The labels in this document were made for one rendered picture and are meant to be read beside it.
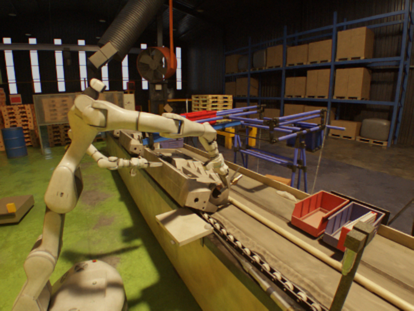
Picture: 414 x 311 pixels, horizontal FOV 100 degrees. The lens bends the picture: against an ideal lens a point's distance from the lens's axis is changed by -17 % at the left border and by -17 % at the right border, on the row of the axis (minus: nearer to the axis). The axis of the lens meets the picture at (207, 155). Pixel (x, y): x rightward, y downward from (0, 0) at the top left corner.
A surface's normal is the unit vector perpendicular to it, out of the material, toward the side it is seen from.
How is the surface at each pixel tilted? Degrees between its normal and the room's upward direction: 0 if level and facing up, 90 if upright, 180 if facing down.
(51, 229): 90
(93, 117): 86
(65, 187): 91
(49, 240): 90
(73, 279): 73
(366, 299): 0
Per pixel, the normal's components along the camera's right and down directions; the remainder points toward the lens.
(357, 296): 0.00, -0.97
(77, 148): 0.30, 0.28
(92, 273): 0.36, -0.04
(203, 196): 0.52, 0.22
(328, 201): -0.85, 0.11
